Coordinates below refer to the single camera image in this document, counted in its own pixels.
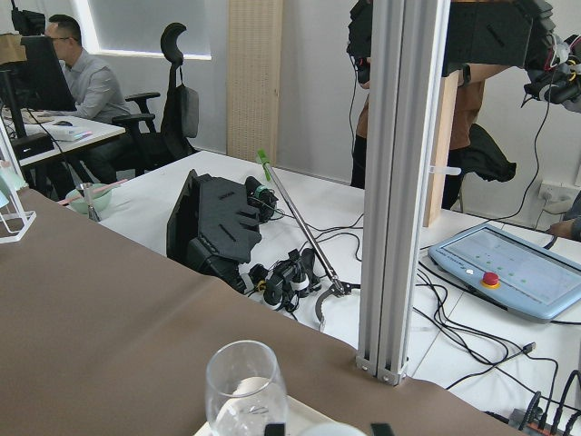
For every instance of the standing person brown shirt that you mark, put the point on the standing person brown shirt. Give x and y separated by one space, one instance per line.
469 97

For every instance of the aluminium frame post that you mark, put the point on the aluminium frame post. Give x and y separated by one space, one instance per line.
407 50

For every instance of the black equipment stand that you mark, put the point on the black equipment stand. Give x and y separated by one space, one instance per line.
215 224

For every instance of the blue teach pendant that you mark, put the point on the blue teach pendant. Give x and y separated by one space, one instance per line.
514 274

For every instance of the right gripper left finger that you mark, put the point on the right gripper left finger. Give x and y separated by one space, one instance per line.
274 429

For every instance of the cream rabbit tray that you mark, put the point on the cream rabbit tray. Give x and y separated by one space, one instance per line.
308 418

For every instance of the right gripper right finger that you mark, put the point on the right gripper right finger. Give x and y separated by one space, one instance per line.
381 429

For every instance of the clear wine glass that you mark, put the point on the clear wine glass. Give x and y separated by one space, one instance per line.
245 390

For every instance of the white cup rack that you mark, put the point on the white cup rack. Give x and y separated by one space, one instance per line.
15 220

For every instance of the seated person grey shirt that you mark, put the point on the seated person grey shirt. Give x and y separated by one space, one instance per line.
91 81

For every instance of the black office chair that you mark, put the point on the black office chair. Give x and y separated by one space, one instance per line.
150 149

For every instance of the seated person grey jacket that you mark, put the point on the seated person grey jacket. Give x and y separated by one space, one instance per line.
570 226

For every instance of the steel jigger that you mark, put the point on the steel jigger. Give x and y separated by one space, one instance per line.
87 191

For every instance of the steel reacher grabber tool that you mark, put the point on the steel reacher grabber tool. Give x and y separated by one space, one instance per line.
337 287

